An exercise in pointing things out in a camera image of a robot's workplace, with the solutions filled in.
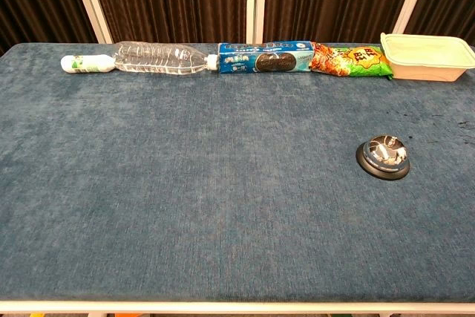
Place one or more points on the black silver call bell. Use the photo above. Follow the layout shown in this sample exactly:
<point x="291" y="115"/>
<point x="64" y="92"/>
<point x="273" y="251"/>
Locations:
<point x="384" y="155"/>

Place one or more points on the blue table cloth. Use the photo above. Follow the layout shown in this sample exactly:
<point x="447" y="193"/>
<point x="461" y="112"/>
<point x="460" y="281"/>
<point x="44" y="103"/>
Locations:
<point x="208" y="183"/>

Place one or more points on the blue Oreo cookie box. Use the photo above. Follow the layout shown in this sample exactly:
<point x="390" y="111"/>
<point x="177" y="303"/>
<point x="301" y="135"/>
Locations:
<point x="265" y="58"/>

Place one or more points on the clear plastic water bottle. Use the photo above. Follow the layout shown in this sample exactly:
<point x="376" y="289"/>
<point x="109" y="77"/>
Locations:
<point x="156" y="58"/>

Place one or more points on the orange green snack bag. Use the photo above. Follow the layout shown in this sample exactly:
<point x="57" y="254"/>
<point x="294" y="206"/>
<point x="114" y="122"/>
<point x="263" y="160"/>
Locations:
<point x="349" y="60"/>

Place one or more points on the small white green-print bottle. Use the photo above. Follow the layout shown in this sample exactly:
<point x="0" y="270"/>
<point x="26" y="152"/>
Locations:
<point x="86" y="63"/>

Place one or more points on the pale green lidded container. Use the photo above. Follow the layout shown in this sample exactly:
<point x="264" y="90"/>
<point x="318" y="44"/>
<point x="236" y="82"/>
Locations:
<point x="426" y="58"/>

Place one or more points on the white table frame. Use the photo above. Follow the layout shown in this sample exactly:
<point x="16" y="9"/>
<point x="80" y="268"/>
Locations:
<point x="237" y="307"/>

